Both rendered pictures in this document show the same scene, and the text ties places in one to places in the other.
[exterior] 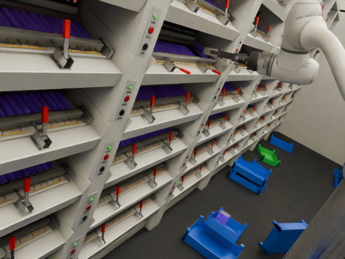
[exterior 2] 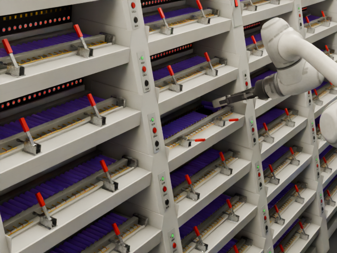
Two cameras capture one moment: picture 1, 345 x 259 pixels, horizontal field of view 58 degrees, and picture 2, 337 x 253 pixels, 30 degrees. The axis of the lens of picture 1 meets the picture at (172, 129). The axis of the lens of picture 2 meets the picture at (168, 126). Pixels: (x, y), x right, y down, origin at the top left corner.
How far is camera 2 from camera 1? 1.12 m
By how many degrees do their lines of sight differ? 13
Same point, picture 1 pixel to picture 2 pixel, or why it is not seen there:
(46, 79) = (109, 203)
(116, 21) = (127, 138)
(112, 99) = (154, 195)
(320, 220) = not seen: outside the picture
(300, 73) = (305, 81)
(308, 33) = (284, 49)
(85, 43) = (116, 166)
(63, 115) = (126, 226)
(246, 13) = (233, 48)
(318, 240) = not seen: outside the picture
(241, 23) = (234, 59)
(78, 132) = (143, 233)
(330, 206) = not seen: outside the picture
